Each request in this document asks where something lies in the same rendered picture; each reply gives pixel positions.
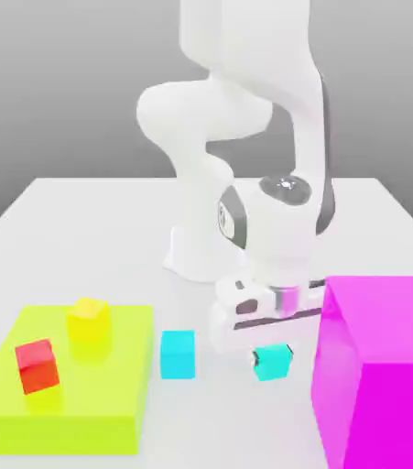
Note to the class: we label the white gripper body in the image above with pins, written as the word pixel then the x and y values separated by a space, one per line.
pixel 228 335

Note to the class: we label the small teal cube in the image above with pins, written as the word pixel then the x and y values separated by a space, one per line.
pixel 272 362

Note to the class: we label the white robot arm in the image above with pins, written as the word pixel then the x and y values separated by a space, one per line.
pixel 250 91

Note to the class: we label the small cyan cube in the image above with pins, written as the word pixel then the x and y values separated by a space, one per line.
pixel 178 354

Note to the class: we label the small yellow cube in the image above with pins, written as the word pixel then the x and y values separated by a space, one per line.
pixel 88 320

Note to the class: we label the small red cube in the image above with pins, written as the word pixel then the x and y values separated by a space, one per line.
pixel 37 366

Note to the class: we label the large magenta box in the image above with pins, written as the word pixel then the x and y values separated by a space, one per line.
pixel 382 366

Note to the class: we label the large lime green box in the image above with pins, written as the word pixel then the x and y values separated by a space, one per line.
pixel 63 395

